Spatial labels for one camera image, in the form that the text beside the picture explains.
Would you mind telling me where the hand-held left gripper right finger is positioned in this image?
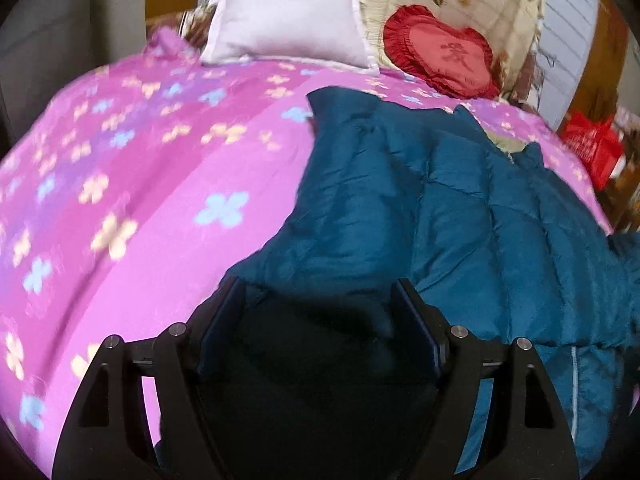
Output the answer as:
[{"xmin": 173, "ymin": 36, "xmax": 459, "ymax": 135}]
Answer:
[{"xmin": 391, "ymin": 277, "xmax": 581, "ymax": 480}]

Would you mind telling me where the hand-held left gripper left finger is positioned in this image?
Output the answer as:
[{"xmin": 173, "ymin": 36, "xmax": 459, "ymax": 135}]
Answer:
[{"xmin": 51, "ymin": 276, "xmax": 247, "ymax": 480}]

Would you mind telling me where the teal puffer jacket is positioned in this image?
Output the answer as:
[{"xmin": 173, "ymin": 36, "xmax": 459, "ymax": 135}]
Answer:
[{"xmin": 155, "ymin": 87, "xmax": 640, "ymax": 480}]

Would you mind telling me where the pink floral blanket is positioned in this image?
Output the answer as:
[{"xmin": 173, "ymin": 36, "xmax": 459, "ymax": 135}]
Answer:
[{"xmin": 0, "ymin": 27, "xmax": 613, "ymax": 466}]

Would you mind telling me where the red gift bag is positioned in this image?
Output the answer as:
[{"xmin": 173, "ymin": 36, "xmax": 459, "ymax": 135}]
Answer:
[{"xmin": 560, "ymin": 112, "xmax": 626, "ymax": 191}]

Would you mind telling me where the red heart-shaped pillow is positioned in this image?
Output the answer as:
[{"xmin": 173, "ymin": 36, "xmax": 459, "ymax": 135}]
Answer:
[{"xmin": 382, "ymin": 4, "xmax": 501, "ymax": 100}]

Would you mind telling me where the white pillow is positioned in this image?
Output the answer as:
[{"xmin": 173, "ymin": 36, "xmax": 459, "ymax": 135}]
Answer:
[{"xmin": 200, "ymin": 0, "xmax": 381, "ymax": 76}]

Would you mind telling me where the grey refrigerator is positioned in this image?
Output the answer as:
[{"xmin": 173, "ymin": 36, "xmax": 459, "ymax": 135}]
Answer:
[{"xmin": 0, "ymin": 0, "xmax": 148, "ymax": 146}]

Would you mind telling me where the cream floral quilt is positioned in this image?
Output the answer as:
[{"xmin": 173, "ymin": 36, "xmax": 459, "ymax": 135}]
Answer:
[{"xmin": 360, "ymin": 0, "xmax": 548, "ymax": 106}]

